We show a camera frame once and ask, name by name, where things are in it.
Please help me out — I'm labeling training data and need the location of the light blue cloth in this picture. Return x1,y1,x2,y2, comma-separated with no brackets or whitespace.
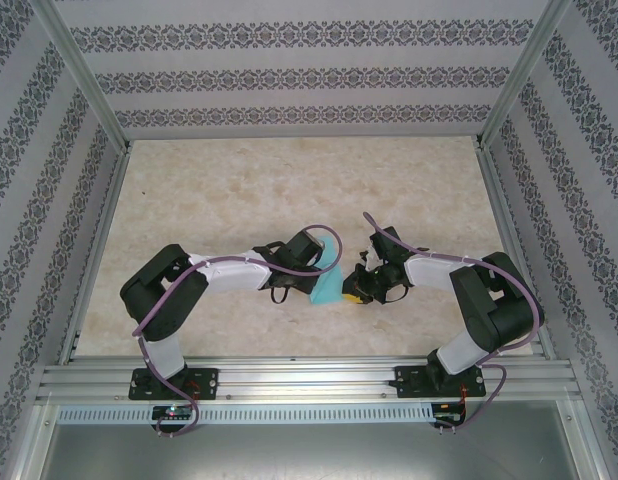
308,237,343,307

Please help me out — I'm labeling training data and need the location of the grey metal shelf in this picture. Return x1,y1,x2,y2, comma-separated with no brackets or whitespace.
36,423,598,480

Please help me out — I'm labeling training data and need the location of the aluminium mounting rail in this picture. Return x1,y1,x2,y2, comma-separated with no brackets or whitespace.
38,355,576,402

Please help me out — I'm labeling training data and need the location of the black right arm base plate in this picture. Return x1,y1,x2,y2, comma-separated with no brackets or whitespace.
394,364,487,399

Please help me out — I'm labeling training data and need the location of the slotted grey cable duct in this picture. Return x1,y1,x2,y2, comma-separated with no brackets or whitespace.
56,403,436,425

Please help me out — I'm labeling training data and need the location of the aluminium side rail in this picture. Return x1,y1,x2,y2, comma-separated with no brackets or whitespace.
57,144,133,365
476,147,559,360

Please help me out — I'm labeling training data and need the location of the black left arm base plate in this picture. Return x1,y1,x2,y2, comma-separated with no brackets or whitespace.
128,367,220,401

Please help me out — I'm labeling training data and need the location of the aluminium frame post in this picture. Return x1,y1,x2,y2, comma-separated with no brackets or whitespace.
27,0,133,154
476,0,574,151

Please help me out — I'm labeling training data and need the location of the aluminium lower frame bar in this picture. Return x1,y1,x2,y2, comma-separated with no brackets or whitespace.
8,402,60,480
558,401,614,480

